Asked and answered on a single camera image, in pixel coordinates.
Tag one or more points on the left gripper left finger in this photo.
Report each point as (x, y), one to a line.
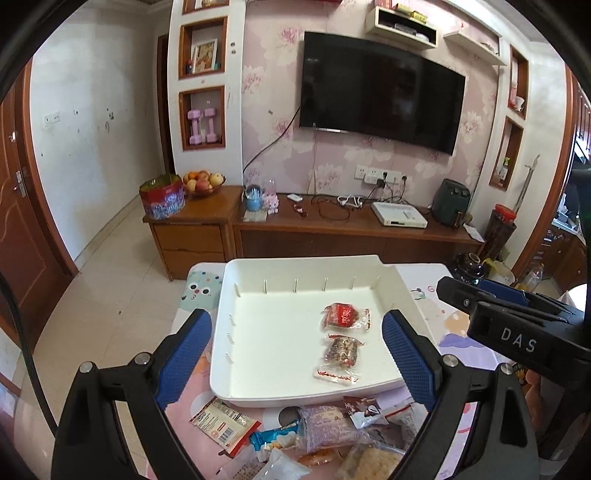
(90, 443)

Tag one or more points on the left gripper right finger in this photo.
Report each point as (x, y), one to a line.
(501, 443)

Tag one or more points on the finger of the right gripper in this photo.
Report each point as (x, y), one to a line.
(520, 297)
(465, 297)

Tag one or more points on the grey white snack bag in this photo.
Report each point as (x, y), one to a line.
(402, 426)

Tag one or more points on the red candy cake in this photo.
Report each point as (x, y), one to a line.
(344, 316)

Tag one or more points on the nut cake clear wrapper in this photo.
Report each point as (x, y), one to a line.
(338, 363)

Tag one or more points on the rice cracker bag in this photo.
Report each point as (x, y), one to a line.
(370, 461)

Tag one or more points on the red white sachet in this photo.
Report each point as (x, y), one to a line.
(227, 427)

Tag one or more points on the brown small snack packet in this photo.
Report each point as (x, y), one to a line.
(363, 412)

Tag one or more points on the orange white snack bar packet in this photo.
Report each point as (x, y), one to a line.
(278, 466)

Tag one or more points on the blue wrapper snack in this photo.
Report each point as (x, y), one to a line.
(280, 438)

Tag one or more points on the small orange sausage snack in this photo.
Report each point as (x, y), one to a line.
(321, 457)

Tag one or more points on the yellow oil bottle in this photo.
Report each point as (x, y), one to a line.
(532, 279)

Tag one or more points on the white plastic jug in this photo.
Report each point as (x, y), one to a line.
(498, 272)

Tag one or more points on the dark ceramic pot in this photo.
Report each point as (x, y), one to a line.
(467, 267)

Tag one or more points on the cartoon printed tablecloth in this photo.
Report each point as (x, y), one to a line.
(203, 290)

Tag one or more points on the dark jar red lid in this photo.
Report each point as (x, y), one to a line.
(499, 230)

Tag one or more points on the dark green air fryer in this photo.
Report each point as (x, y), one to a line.
(451, 203)

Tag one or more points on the white set-top box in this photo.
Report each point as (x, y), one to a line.
(399, 215)

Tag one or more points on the white plastic storage bin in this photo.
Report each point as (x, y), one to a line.
(268, 339)

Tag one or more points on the brown wooden door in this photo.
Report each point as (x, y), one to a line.
(34, 259)

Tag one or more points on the pink bunny figurine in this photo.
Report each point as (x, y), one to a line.
(271, 201)

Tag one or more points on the wooden tv cabinet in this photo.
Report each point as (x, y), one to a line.
(211, 229)

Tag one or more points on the blue snow globe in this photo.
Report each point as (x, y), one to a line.
(253, 198)

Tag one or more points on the red round gift tin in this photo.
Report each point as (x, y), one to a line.
(162, 196)

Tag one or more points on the fruit bowl with apples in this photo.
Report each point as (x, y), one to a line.
(198, 184)

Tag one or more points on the pink dumbbell right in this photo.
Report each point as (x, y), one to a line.
(209, 116)

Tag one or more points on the pink dumbbell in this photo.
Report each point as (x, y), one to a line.
(209, 116)
(194, 117)

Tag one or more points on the pink dumbbell left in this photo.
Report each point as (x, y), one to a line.
(194, 117)

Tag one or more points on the framed picture in niche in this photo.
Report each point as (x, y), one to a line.
(204, 56)

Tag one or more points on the white wall power strip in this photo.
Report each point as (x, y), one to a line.
(371, 175)

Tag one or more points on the wall mounted black television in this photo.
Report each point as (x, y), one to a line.
(359, 86)

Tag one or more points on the white floating wall shelf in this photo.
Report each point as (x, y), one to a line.
(401, 28)

